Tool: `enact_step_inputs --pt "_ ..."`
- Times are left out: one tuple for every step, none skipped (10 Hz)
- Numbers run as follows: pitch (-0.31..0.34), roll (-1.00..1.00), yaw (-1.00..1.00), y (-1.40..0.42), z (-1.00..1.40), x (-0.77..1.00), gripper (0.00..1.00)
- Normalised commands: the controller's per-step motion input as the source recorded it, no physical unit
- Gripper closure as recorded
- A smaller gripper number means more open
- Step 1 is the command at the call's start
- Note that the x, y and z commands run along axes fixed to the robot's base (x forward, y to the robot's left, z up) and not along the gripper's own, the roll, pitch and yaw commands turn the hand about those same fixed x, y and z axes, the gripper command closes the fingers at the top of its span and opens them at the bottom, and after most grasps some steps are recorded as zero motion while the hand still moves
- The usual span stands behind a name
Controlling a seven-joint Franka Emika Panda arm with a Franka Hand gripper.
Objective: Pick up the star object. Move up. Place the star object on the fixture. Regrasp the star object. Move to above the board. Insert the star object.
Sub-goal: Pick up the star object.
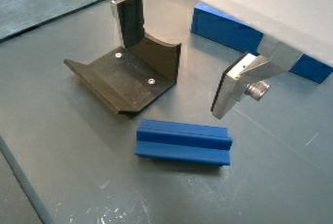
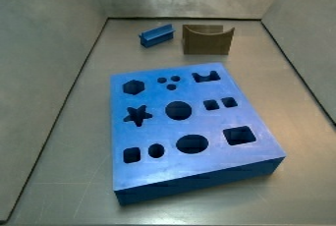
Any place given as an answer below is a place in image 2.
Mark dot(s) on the blue star prism object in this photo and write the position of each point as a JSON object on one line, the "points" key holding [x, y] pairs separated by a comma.
{"points": [[156, 35]]}

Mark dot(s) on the dark curved fixture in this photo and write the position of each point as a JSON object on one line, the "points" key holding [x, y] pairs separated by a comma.
{"points": [[207, 39]]}

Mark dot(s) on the blue shape-sorter block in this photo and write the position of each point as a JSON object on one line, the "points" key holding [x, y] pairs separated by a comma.
{"points": [[185, 133]]}

